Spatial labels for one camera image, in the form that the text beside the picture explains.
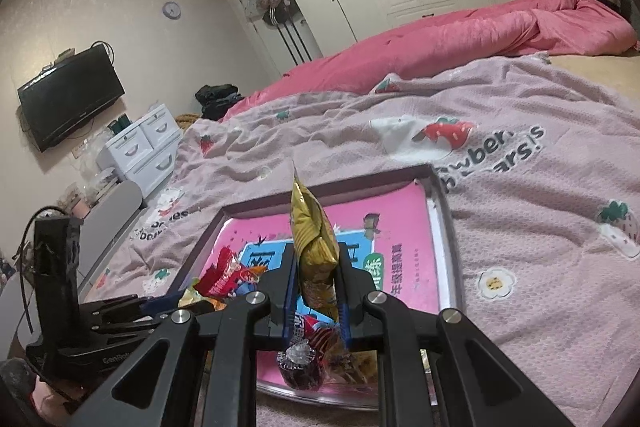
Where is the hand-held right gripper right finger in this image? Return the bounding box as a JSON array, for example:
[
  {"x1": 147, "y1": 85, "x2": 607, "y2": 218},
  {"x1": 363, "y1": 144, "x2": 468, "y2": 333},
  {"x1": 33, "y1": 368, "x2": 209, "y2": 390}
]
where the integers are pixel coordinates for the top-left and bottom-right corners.
[{"x1": 336, "y1": 243, "x2": 571, "y2": 427}]

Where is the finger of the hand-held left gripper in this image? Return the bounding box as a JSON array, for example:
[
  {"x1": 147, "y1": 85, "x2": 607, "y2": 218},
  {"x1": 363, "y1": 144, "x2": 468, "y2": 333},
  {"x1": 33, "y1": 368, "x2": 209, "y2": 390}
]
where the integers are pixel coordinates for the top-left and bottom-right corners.
[
  {"x1": 82, "y1": 294, "x2": 151, "y2": 318},
  {"x1": 92, "y1": 311, "x2": 176, "y2": 339}
]

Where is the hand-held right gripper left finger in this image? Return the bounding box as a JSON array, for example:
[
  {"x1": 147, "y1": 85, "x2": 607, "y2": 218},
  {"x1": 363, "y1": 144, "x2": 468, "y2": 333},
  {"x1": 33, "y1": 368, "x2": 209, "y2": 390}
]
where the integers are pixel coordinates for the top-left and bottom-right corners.
[{"x1": 67, "y1": 243, "x2": 299, "y2": 427}]

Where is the red snack packet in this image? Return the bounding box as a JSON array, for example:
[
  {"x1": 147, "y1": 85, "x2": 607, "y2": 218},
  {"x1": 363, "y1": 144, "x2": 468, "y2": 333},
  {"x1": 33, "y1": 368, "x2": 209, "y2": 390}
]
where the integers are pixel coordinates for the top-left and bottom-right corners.
[{"x1": 192, "y1": 247, "x2": 262, "y2": 299}]

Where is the green label pastry packet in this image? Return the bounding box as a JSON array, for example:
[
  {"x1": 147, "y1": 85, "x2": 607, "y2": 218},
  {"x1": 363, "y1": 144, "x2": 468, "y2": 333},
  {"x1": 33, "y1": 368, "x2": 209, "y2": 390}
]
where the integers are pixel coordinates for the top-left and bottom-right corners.
[{"x1": 295, "y1": 312, "x2": 383, "y2": 396}]

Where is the yellow snack packet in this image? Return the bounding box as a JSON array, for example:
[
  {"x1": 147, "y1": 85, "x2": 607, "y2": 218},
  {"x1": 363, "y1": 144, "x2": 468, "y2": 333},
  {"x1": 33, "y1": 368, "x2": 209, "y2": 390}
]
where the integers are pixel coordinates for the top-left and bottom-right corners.
[{"x1": 290, "y1": 159, "x2": 344, "y2": 324}]

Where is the orange snack packet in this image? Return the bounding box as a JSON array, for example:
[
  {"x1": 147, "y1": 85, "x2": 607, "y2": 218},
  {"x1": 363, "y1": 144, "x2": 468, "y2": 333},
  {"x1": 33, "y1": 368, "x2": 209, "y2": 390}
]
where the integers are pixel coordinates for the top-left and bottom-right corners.
[{"x1": 180, "y1": 287, "x2": 230, "y2": 314}]

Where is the dark candy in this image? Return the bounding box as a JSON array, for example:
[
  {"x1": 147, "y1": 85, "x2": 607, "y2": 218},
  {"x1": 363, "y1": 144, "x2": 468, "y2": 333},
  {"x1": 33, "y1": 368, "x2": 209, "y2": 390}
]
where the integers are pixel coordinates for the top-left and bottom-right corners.
[{"x1": 277, "y1": 339, "x2": 326, "y2": 391}]

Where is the dark cardboard box tray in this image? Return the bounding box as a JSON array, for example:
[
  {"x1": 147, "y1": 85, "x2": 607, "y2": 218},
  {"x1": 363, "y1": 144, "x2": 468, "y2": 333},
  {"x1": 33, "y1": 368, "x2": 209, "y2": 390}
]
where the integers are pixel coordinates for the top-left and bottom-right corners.
[{"x1": 165, "y1": 163, "x2": 468, "y2": 410}]

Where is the person's left hand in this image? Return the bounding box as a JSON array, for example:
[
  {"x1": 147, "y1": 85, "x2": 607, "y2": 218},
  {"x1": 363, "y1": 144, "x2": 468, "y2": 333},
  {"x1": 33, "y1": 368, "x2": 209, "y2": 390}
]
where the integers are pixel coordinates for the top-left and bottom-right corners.
[{"x1": 29, "y1": 381, "x2": 68, "y2": 419}]

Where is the pink book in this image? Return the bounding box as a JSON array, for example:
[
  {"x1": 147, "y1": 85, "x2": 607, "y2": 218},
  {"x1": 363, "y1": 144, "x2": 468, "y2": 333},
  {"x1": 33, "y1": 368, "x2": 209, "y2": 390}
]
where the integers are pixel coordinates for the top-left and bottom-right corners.
[{"x1": 200, "y1": 182, "x2": 441, "y2": 403}]

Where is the white drawer cabinet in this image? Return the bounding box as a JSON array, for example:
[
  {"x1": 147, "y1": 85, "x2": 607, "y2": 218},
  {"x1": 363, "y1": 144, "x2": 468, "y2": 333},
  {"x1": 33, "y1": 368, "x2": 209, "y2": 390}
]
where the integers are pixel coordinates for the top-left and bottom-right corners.
[{"x1": 97, "y1": 104, "x2": 182, "y2": 198}]

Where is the black television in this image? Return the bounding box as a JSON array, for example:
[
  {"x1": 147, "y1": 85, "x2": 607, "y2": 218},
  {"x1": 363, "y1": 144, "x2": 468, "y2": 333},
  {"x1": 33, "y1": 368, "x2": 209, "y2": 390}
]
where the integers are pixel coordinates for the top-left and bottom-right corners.
[{"x1": 17, "y1": 47, "x2": 126, "y2": 152}]

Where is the black clothes pile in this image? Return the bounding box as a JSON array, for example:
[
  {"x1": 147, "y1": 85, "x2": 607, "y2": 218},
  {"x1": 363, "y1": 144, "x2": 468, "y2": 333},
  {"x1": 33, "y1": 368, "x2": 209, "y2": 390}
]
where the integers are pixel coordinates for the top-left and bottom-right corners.
[{"x1": 195, "y1": 84, "x2": 245, "y2": 120}]

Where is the pink quilt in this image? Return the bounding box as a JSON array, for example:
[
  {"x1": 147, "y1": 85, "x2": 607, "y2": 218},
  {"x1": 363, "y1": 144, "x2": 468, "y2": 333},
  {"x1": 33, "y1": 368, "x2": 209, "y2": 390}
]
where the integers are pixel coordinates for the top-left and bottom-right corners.
[{"x1": 220, "y1": 0, "x2": 638, "y2": 122}]

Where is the beige bed sheet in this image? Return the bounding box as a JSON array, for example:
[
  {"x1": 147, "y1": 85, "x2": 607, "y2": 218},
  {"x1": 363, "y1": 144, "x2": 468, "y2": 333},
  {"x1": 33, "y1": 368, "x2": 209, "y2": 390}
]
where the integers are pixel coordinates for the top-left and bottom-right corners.
[{"x1": 542, "y1": 52, "x2": 640, "y2": 82}]

